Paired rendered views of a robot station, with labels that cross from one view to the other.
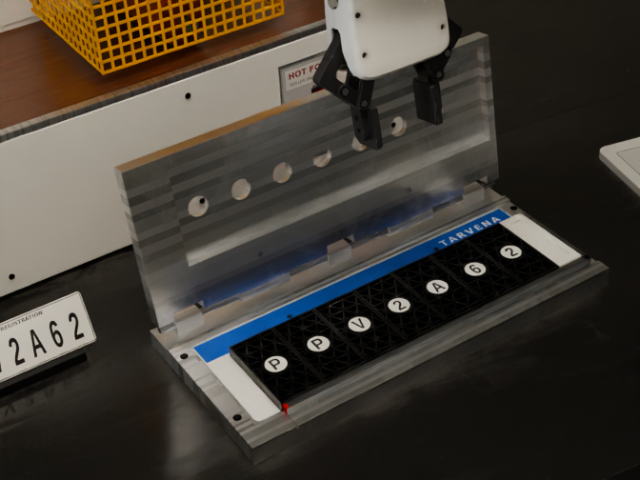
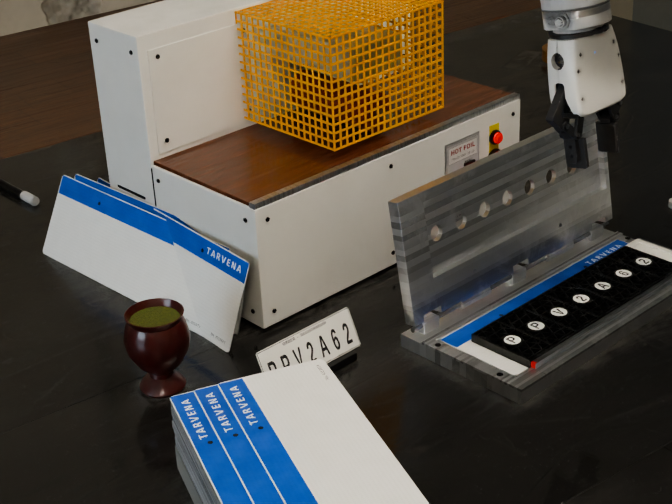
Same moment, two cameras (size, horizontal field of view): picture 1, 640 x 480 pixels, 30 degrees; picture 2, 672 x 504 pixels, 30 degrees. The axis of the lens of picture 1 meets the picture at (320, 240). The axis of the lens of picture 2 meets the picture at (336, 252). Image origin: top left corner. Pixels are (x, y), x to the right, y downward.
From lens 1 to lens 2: 0.72 m
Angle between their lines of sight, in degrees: 13
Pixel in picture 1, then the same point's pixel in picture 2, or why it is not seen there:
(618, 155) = not seen: outside the picture
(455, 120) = (583, 173)
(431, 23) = (617, 78)
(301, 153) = (495, 195)
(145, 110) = (365, 177)
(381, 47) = (591, 93)
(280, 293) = (485, 303)
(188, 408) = (451, 379)
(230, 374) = (478, 352)
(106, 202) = (335, 251)
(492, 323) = (651, 304)
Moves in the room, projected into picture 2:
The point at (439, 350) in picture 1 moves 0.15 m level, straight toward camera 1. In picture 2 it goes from (622, 323) to (658, 384)
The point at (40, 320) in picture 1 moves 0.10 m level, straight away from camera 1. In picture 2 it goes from (325, 328) to (289, 297)
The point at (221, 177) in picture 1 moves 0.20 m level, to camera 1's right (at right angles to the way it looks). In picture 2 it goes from (450, 211) to (590, 192)
